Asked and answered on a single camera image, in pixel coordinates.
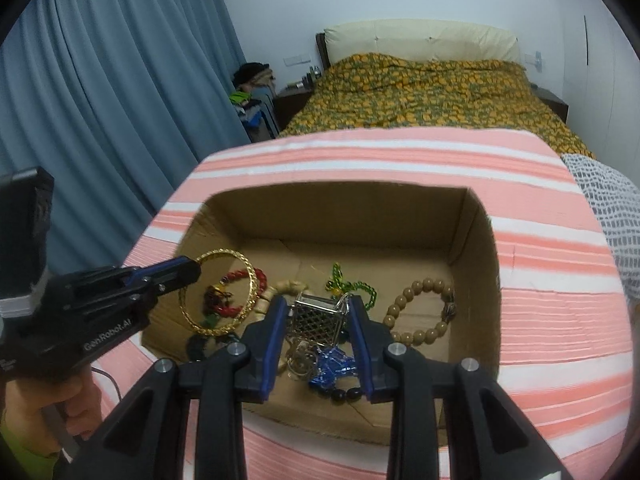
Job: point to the printed cardboard box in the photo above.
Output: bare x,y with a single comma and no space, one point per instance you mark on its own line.
419,256

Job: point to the dark bedside table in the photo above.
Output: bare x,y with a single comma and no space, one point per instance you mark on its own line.
556,104
289,102

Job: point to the gold bangle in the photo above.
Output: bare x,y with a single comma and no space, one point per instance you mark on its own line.
225,326

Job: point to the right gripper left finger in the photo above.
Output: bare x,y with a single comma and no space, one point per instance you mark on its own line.
144,437

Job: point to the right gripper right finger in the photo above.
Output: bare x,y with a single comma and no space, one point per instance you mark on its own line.
448,418

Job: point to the blue curtain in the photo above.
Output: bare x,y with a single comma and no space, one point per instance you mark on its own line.
119,100

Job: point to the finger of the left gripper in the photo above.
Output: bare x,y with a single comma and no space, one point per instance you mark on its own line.
176,271
134,299

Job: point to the pink striped bed cover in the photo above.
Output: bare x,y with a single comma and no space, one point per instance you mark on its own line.
566,350

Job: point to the cream headboard pillow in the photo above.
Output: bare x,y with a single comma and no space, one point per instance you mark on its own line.
422,41

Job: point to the grey checked blanket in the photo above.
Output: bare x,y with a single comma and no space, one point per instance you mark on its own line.
614,200

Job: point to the right dark bedside table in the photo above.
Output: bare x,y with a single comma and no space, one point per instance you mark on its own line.
556,104

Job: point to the clothes pile with black hat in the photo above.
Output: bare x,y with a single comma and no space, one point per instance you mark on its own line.
252,98

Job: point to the red bead bracelet amber bead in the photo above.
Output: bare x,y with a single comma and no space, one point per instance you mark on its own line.
240,292

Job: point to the yellow floral quilt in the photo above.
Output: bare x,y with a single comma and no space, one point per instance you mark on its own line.
379,91

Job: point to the white wardrobe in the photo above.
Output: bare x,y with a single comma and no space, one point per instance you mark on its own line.
601,84

